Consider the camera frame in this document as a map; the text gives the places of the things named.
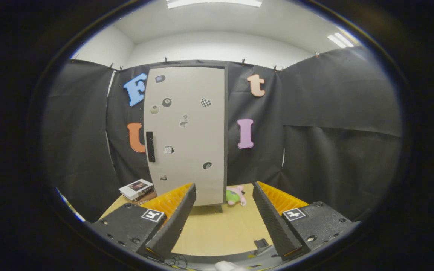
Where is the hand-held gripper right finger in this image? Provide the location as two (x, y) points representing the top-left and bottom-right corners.
(253, 181), (361, 261)

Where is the light grey shoe cabinet door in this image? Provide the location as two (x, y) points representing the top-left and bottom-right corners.
(144, 67), (225, 206)

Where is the white book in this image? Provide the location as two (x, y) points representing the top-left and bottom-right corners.
(119, 179), (153, 200)

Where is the pink green plush toy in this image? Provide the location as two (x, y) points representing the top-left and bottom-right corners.
(226, 185), (247, 206)

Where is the long ceiling light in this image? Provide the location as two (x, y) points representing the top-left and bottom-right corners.
(166, 0), (263, 9)

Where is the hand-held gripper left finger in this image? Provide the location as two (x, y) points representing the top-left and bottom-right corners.
(85, 183), (197, 260)

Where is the brown book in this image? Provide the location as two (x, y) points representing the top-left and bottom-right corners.
(136, 190), (157, 205)

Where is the black backdrop cloth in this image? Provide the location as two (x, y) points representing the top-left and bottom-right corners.
(44, 47), (402, 222)

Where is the row of small cloth clips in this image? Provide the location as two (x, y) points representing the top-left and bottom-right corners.
(72, 51), (320, 72)

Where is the dark grey shoe cabinet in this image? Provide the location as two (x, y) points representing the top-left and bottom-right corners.
(142, 63), (229, 213)

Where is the black door handle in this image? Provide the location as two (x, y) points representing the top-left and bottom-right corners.
(146, 131), (156, 163)

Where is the small ceiling light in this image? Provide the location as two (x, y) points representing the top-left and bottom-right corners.
(327, 32), (354, 48)

